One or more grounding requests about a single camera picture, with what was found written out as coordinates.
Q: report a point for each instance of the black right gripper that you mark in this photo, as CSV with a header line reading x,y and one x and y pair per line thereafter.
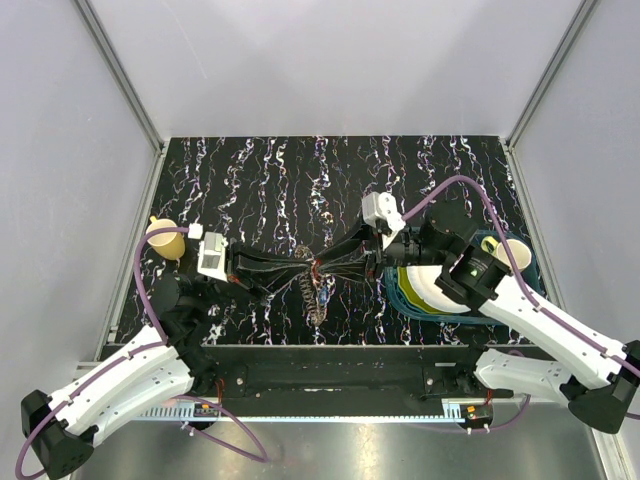
x,y
371,240

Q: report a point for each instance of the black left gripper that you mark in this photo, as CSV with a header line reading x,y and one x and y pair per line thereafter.
x,y
263,271

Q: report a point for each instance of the red plastic key tag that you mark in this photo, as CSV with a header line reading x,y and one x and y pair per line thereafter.
x,y
314,270

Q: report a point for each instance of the blue plastic key tag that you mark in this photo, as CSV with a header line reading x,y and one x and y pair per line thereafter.
x,y
324,295

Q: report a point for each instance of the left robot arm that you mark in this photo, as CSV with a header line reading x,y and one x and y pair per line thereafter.
x,y
166,359

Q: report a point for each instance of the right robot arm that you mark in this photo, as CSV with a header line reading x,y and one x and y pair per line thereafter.
x,y
595,377

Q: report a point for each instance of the yellow-green plate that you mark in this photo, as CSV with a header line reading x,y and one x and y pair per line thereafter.
x,y
408,291

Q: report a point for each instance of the white plate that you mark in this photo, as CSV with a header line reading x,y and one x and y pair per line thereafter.
x,y
422,280

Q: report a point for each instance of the yellow mug on table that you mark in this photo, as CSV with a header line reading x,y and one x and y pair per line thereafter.
x,y
170,245

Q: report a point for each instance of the cream mug in basket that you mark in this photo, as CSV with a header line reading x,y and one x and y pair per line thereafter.
x,y
512,252

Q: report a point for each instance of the teal plastic dish basket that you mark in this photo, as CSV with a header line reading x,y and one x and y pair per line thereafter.
x,y
399,302

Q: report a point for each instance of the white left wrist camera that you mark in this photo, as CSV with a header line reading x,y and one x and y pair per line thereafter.
x,y
212,252

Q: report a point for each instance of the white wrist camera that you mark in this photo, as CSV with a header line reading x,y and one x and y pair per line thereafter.
x,y
212,252
379,210

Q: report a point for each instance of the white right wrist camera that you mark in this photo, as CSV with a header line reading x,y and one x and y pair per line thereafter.
x,y
379,210

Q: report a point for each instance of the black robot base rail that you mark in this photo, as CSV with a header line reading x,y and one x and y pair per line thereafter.
x,y
351,380

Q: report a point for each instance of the left aluminium frame post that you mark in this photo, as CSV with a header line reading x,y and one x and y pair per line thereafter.
x,y
110,57

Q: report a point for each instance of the aluminium frame post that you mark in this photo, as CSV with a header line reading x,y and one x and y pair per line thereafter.
x,y
568,41
110,57

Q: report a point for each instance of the right aluminium frame post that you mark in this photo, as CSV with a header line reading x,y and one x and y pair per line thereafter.
x,y
568,41

